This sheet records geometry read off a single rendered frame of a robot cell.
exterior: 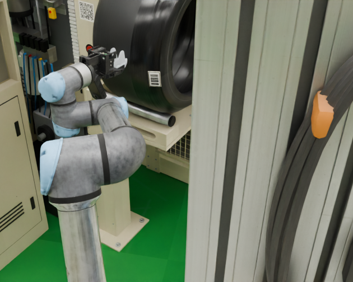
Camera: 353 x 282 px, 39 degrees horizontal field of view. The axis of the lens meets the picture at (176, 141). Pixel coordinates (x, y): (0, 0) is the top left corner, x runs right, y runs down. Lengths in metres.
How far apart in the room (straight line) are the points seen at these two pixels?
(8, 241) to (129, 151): 1.56
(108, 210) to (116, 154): 1.51
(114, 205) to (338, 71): 2.23
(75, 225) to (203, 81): 0.79
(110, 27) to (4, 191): 1.03
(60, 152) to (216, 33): 0.77
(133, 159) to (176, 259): 1.52
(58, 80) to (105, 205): 1.25
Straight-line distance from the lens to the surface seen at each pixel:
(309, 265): 0.47
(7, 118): 2.25
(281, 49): 0.35
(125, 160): 1.09
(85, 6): 2.02
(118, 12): 1.69
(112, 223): 2.61
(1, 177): 2.36
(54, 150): 1.08
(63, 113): 1.46
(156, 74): 1.66
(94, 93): 1.60
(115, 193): 2.48
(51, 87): 1.41
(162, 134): 1.90
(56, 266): 2.60
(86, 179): 1.08
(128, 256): 2.59
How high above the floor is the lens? 1.95
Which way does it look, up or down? 36 degrees down
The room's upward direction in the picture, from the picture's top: 1 degrees clockwise
